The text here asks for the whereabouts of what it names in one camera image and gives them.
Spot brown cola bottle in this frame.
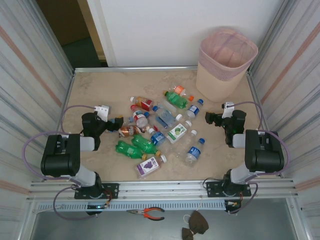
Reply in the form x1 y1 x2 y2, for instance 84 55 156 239
118 124 148 139

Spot green plastic soda bottle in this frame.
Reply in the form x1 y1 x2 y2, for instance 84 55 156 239
163 90 190 110
115 140 148 161

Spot amber tea bottle red label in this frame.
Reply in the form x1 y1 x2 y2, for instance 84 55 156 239
129 95 154 112

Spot beige slotted bin pink liner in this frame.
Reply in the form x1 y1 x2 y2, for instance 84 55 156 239
195 26 259 104

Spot green packet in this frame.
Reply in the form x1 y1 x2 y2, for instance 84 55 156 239
130 134 162 158

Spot clear bottle white cap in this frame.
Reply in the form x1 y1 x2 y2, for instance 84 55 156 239
174 129 198 160

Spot lime juice bottle green label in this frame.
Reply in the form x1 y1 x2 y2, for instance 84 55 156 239
166 120 193 145

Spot blue label bottle white cap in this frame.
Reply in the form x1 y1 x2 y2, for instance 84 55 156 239
147 127 167 148

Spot white grape juice carton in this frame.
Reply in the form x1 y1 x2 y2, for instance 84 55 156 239
135 154 167 180

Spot small controller board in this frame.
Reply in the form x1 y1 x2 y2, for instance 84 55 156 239
224 199 243 213
86 202 111 211

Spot brown cloth mask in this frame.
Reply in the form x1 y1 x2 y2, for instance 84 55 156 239
187 210 210 236

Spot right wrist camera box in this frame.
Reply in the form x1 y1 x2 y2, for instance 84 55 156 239
221 101 236 119

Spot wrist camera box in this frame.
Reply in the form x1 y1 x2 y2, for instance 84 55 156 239
94 104 112 123
221 101 236 119

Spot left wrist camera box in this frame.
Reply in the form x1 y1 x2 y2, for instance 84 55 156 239
94 104 112 123

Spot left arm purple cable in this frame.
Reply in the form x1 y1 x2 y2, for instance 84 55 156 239
23 104 106 221

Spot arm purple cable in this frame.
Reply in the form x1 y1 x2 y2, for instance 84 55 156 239
23 104 106 221
229 101 290 215

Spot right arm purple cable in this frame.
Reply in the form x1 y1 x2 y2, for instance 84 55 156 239
229 101 290 215

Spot aluminium table edge rail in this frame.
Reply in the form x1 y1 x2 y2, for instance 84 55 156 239
246 70 266 118
74 65 198 74
59 70 76 135

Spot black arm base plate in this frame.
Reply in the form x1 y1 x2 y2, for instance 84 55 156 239
74 183 120 200
205 180 252 198

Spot long aluminium mounting rail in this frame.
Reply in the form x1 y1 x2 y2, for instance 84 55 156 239
27 177 300 202

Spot thin white string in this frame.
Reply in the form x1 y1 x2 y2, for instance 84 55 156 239
183 196 204 225

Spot white door frame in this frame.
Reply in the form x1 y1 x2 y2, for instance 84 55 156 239
86 0 118 68

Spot orange handled pliers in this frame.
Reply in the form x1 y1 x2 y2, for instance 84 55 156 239
126 206 166 222

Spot white slotted cable duct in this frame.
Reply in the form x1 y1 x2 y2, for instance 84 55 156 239
36 201 226 212

